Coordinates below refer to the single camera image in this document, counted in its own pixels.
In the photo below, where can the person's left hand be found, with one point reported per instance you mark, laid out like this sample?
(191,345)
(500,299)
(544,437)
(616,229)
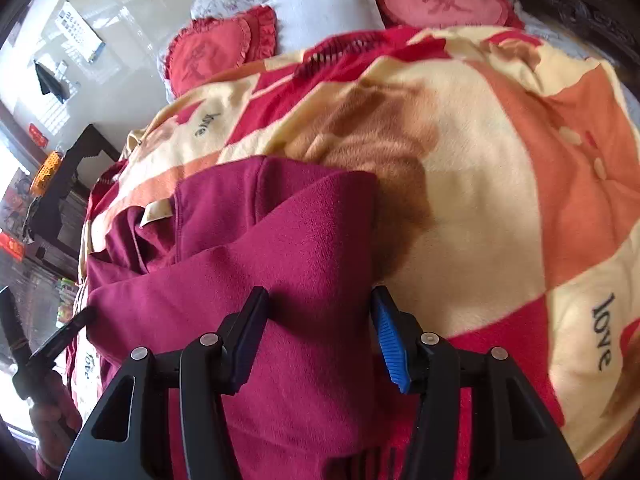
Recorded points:
(52,422)

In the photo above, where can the white pillow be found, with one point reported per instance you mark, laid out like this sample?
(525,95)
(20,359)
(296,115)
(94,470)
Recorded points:
(327,7)

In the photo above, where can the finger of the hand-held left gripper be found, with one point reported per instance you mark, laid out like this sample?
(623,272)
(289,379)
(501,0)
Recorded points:
(12,330)
(62,334)

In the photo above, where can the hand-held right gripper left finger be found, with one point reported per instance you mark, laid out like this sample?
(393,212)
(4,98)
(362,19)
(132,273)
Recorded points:
(248,340)

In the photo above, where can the dark cloth on wall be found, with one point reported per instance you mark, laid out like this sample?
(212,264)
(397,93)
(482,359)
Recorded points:
(50,80)

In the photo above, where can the printed fleece blanket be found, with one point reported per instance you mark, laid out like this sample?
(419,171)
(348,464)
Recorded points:
(450,160)

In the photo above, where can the dark carved wooden headboard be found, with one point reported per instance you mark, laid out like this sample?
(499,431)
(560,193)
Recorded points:
(580,5)

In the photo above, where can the wall calendar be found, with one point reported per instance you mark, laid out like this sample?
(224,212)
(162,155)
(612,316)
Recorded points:
(80,30)

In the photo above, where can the dark wooden side table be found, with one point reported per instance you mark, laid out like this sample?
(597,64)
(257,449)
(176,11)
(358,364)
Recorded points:
(65,195)

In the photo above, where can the orange perforated object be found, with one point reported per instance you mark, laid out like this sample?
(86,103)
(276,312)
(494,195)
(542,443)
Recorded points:
(45,172)

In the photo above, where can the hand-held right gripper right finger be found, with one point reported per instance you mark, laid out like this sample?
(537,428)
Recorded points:
(389,340)

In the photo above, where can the maroon fleece garment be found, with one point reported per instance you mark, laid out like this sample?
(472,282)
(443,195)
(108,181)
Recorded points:
(295,240)

